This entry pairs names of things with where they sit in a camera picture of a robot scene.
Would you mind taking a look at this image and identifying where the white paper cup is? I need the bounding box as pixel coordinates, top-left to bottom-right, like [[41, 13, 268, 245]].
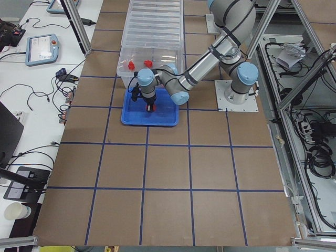
[[4, 202, 32, 221]]

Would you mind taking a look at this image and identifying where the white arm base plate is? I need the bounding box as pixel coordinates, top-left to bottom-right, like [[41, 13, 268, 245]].
[[215, 80, 259, 113]]

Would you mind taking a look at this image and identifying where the blue teach pendant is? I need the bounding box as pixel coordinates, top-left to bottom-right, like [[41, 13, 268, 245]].
[[25, 34, 59, 66], [46, 0, 65, 14]]

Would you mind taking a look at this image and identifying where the clear plastic storage box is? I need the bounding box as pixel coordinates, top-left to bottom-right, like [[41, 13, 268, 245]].
[[117, 46, 185, 88]]

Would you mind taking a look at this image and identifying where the black monitor stand base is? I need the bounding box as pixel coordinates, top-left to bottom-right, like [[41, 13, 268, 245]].
[[1, 166, 50, 203]]

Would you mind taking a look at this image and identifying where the black laptop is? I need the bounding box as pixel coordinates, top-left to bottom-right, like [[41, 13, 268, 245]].
[[0, 102, 24, 168]]

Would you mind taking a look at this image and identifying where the blue plastic tray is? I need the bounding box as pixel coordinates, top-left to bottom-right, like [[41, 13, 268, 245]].
[[121, 88, 179, 127]]

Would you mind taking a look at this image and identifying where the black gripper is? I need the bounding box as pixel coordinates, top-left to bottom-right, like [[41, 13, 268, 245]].
[[141, 89, 156, 112]]

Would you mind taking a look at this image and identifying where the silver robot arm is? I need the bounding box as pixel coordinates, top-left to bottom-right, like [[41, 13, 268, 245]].
[[131, 1, 259, 112]]

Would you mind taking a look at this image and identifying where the red block in box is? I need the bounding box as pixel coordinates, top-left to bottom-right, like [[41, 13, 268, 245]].
[[143, 60, 153, 68], [128, 61, 135, 71]]

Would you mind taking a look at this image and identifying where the red block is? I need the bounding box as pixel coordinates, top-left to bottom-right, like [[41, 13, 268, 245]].
[[128, 61, 135, 71], [143, 60, 153, 68], [149, 104, 156, 112]]

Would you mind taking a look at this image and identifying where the clear plastic box lid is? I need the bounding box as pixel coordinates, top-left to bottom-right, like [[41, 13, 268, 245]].
[[121, 1, 184, 50]]

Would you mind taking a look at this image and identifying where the aluminium frame rail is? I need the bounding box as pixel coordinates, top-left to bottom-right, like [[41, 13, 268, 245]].
[[60, 0, 92, 56]]

